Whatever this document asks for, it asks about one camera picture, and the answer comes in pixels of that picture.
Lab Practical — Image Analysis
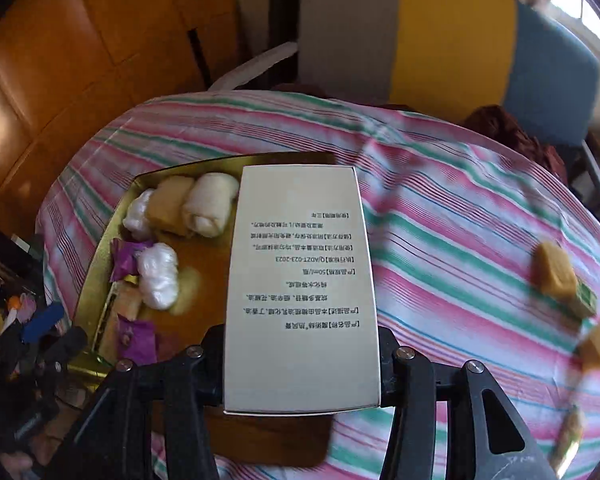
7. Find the white wrapped bun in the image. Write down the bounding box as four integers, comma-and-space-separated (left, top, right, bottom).
137, 243, 178, 311

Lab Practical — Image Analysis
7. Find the white wrapped ball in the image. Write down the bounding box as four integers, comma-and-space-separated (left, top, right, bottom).
122, 188, 155, 242

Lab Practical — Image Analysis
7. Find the tan rolled sponge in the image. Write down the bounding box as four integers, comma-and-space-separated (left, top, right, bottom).
145, 176, 195, 236

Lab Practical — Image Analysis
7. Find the white rolled towel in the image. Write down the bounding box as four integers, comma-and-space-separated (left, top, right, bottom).
182, 172, 239, 238

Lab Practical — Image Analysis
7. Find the yellow green snack packet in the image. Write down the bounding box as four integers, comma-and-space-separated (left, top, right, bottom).
550, 405, 585, 479

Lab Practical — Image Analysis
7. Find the dark red garment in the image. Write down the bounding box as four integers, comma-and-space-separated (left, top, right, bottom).
463, 105, 568, 185

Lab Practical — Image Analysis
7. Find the small yellow sponge block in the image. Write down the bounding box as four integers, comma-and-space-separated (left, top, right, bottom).
533, 242, 578, 301

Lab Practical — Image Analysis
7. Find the gold tray box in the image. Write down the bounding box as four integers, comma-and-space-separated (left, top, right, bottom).
69, 152, 336, 388

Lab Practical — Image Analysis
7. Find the green white medicine box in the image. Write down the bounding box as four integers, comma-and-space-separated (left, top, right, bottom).
568, 280, 597, 320

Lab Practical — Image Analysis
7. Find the striped pastel bed sheet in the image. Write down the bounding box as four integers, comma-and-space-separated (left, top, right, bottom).
36, 91, 600, 479

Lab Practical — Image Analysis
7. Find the grey yellow blue chair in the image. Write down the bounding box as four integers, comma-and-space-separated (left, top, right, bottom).
215, 0, 600, 194

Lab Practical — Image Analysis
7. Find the white text carton box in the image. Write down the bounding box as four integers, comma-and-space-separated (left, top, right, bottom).
223, 165, 380, 416

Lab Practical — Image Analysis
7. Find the purple candy wrapper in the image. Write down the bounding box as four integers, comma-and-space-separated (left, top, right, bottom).
109, 237, 154, 283

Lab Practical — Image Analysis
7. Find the orange wooden wardrobe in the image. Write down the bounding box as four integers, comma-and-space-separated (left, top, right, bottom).
0, 0, 242, 236

